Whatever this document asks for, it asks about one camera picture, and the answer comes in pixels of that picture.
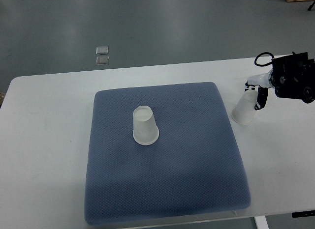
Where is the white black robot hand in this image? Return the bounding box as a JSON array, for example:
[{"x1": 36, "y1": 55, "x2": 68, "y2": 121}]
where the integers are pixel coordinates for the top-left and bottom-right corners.
[{"x1": 245, "y1": 70, "x2": 273, "y2": 111}]

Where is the white paper cup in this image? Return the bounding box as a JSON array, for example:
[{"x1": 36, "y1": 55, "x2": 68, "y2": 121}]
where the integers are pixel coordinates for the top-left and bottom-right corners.
[
  {"x1": 132, "y1": 106, "x2": 159, "y2": 145},
  {"x1": 231, "y1": 90, "x2": 258, "y2": 125}
]

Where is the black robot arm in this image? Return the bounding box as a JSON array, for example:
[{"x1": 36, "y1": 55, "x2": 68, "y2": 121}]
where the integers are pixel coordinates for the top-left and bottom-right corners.
[{"x1": 244, "y1": 52, "x2": 315, "y2": 111}]

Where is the black tripod leg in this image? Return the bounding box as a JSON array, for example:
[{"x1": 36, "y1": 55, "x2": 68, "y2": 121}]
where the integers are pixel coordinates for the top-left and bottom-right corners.
[{"x1": 308, "y1": 1, "x2": 315, "y2": 11}]

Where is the blue textured foam pad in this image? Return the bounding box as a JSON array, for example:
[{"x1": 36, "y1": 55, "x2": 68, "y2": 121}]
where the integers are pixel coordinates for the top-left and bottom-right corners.
[{"x1": 85, "y1": 82, "x2": 251, "y2": 225}]

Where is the white paper cup on pad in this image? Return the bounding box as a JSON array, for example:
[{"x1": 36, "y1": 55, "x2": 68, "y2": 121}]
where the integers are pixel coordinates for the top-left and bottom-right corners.
[{"x1": 132, "y1": 106, "x2": 159, "y2": 145}]

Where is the white table leg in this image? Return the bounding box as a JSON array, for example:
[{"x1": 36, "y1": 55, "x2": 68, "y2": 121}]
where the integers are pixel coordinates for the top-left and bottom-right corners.
[{"x1": 254, "y1": 216, "x2": 269, "y2": 229}]

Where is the black desk control panel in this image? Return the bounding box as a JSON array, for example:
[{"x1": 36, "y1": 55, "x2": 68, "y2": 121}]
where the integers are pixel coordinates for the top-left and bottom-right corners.
[{"x1": 291, "y1": 210, "x2": 315, "y2": 218}]

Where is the lower metal floor plate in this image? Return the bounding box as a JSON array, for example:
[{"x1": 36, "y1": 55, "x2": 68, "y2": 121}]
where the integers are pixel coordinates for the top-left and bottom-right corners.
[{"x1": 96, "y1": 56, "x2": 109, "y2": 66}]

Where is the metal floor plate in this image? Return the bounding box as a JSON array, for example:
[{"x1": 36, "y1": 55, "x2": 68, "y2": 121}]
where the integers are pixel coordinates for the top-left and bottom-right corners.
[
  {"x1": 96, "y1": 56, "x2": 109, "y2": 66},
  {"x1": 95, "y1": 46, "x2": 109, "y2": 55}
]

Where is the upper metal floor plate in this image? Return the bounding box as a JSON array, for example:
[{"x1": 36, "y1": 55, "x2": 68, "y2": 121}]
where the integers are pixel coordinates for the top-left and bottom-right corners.
[{"x1": 95, "y1": 46, "x2": 109, "y2": 55}]

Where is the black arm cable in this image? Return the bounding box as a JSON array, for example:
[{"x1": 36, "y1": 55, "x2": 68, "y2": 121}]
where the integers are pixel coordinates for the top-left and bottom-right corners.
[{"x1": 254, "y1": 52, "x2": 275, "y2": 67}]

